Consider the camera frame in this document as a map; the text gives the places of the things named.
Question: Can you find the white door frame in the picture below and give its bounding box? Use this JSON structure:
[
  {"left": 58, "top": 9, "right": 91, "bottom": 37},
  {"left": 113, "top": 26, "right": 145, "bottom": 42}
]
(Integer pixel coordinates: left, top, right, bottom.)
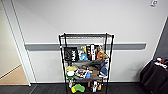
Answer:
[{"left": 3, "top": 0, "right": 37, "bottom": 86}]

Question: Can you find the orange plush toy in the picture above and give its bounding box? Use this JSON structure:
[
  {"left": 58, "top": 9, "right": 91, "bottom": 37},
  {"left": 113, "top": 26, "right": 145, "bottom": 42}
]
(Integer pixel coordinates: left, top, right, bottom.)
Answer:
[{"left": 96, "top": 50, "right": 106, "bottom": 61}]

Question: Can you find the brown plush toy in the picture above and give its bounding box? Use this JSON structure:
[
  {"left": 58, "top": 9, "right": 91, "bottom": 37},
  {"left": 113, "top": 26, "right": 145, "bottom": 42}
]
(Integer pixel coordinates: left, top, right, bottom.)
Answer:
[{"left": 103, "top": 53, "right": 110, "bottom": 60}]

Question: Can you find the yellow green bowl stack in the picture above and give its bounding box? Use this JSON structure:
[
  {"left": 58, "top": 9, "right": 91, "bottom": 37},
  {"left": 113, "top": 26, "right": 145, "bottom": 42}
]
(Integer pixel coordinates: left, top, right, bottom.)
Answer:
[{"left": 65, "top": 65, "right": 77, "bottom": 78}]

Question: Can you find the green yellow foam toy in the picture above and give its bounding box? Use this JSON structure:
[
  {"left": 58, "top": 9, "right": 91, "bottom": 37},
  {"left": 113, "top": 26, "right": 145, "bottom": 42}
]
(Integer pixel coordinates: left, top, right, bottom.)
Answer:
[{"left": 70, "top": 83, "right": 85, "bottom": 94}]

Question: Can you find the tall grey printed box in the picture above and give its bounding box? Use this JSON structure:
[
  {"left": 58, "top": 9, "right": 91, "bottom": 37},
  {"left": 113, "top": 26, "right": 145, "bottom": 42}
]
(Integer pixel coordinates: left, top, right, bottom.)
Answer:
[{"left": 96, "top": 44, "right": 104, "bottom": 53}]

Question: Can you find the orange bottle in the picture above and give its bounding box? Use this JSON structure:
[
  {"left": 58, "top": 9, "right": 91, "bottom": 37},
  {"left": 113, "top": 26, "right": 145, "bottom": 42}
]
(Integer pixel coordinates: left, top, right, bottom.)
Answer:
[{"left": 96, "top": 83, "right": 102, "bottom": 92}]

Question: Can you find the small red bottle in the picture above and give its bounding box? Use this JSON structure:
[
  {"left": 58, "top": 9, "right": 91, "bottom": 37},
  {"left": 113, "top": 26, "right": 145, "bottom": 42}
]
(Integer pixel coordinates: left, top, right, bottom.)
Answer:
[{"left": 87, "top": 81, "right": 92, "bottom": 88}]

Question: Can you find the white wall sensor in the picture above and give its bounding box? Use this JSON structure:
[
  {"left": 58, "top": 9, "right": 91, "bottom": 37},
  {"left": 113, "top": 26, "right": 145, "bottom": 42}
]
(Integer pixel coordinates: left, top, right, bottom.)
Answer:
[{"left": 149, "top": 0, "right": 158, "bottom": 8}]

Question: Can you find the blue cloth hat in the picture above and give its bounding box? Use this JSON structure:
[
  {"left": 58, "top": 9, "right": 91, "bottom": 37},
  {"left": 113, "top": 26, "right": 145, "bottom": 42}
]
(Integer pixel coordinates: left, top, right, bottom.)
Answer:
[{"left": 98, "top": 62, "right": 109, "bottom": 78}]

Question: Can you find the printed white packet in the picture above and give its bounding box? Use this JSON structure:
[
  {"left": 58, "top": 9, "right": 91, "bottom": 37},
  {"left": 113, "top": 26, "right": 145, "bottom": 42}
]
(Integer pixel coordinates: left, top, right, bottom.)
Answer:
[{"left": 75, "top": 68, "right": 88, "bottom": 78}]

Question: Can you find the black wire shelf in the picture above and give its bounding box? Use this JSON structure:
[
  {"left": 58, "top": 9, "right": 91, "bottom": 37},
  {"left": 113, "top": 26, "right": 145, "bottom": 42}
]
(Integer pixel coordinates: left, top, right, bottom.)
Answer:
[{"left": 58, "top": 32, "right": 115, "bottom": 93}]

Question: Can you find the yellow bottle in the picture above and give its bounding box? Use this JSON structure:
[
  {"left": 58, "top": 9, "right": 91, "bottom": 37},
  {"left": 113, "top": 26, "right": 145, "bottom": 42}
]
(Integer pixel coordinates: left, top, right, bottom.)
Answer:
[{"left": 83, "top": 45, "right": 88, "bottom": 54}]

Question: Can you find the black Huel bag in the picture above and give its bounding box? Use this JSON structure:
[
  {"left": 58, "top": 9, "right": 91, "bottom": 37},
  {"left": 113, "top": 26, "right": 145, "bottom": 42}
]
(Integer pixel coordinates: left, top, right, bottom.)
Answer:
[{"left": 63, "top": 46, "right": 79, "bottom": 62}]

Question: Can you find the dark grey bag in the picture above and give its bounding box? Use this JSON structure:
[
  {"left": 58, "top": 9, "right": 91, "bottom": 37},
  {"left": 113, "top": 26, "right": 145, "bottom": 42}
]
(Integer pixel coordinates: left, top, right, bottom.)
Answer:
[{"left": 74, "top": 59, "right": 105, "bottom": 68}]

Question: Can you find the black box white stripe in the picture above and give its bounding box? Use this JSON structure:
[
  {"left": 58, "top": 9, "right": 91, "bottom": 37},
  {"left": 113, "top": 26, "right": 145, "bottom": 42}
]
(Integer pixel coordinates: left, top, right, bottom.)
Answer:
[{"left": 86, "top": 44, "right": 98, "bottom": 61}]

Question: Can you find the small blue box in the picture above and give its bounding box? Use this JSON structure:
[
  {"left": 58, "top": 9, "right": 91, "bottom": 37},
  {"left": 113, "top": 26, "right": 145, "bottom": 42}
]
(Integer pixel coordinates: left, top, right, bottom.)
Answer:
[{"left": 85, "top": 72, "right": 92, "bottom": 79}]

